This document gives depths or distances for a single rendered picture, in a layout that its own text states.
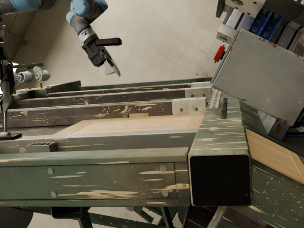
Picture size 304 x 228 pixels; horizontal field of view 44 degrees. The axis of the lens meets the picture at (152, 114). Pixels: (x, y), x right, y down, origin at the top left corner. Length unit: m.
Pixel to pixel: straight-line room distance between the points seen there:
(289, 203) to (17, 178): 0.57
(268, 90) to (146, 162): 0.27
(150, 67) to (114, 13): 1.14
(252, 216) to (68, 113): 0.95
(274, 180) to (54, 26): 6.62
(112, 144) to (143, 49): 5.71
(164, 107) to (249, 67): 0.75
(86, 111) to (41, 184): 0.69
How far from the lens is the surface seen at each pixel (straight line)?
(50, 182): 0.86
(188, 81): 2.86
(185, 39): 6.68
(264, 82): 0.72
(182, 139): 1.00
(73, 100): 2.00
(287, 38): 1.45
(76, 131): 1.30
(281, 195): 0.78
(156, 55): 6.67
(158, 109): 1.43
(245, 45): 0.72
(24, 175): 0.88
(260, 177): 0.76
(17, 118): 1.65
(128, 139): 1.03
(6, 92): 1.18
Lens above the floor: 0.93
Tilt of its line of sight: 6 degrees up
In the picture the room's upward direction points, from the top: 63 degrees counter-clockwise
